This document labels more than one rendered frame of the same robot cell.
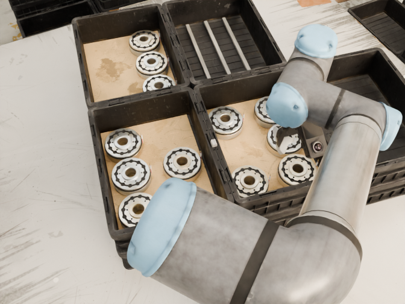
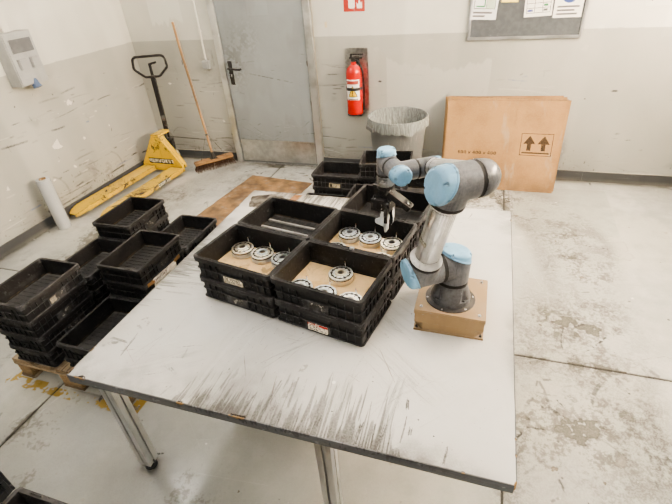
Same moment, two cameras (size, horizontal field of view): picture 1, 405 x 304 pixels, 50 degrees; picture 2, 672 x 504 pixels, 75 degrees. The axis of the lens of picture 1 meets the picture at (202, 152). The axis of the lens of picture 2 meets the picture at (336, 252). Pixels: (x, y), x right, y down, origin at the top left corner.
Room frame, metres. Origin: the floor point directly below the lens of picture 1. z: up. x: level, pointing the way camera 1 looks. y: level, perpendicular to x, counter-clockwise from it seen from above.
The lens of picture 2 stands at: (-0.39, 1.07, 1.94)
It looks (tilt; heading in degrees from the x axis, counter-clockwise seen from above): 34 degrees down; 316
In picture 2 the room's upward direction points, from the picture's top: 5 degrees counter-clockwise
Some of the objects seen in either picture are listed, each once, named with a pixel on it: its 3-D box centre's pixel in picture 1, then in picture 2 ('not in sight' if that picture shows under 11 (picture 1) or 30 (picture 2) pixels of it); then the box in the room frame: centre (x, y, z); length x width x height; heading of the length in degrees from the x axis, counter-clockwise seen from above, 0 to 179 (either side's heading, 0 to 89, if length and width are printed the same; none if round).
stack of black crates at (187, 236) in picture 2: not in sight; (189, 251); (2.19, 0.01, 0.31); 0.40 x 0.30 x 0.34; 116
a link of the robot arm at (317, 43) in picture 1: (312, 57); (386, 161); (0.62, -0.21, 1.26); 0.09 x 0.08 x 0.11; 153
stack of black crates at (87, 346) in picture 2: (66, 42); (111, 337); (1.83, 0.73, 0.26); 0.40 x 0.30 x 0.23; 116
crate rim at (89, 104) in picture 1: (128, 52); (250, 249); (1.02, 0.23, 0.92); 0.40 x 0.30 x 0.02; 16
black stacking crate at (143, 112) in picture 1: (157, 166); (332, 281); (0.64, 0.12, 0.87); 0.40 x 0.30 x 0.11; 16
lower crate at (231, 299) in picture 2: not in sight; (256, 278); (1.02, 0.23, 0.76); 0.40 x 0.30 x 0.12; 16
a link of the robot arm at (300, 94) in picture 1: (302, 97); (401, 171); (0.53, -0.18, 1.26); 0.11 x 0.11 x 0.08; 63
